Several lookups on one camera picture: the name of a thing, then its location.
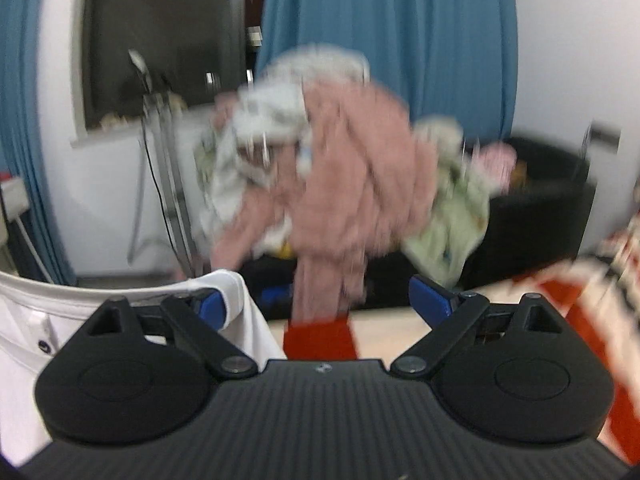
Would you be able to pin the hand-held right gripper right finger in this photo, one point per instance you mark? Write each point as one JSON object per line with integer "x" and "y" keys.
{"x": 432, "y": 305}

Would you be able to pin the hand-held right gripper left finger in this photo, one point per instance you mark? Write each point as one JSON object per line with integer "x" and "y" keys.
{"x": 212, "y": 308}

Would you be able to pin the white shirt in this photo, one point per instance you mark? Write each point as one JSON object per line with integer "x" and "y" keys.
{"x": 30, "y": 310}

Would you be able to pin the green patterned garment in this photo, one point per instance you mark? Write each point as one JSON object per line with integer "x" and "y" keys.
{"x": 450, "y": 240}

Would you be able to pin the black sofa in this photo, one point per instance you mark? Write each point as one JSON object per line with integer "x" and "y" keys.
{"x": 540, "y": 220}

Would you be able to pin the pink fuzzy garment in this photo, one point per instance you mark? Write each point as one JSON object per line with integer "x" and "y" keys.
{"x": 360, "y": 185}

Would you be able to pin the pink striped cloth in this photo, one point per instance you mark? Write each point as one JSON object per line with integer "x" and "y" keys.
{"x": 497, "y": 162}

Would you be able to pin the red cream black striped blanket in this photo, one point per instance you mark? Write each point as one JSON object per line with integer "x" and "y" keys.
{"x": 590, "y": 320}

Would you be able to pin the white patterned garment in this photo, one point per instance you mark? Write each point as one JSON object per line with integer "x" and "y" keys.
{"x": 270, "y": 105}

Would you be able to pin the white box with red mark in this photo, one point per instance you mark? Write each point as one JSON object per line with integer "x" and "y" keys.
{"x": 14, "y": 197}

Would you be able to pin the blue curtain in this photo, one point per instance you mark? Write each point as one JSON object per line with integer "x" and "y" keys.
{"x": 25, "y": 85}
{"x": 400, "y": 25}

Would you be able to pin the dark window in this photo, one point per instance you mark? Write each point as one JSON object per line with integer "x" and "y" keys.
{"x": 165, "y": 30}

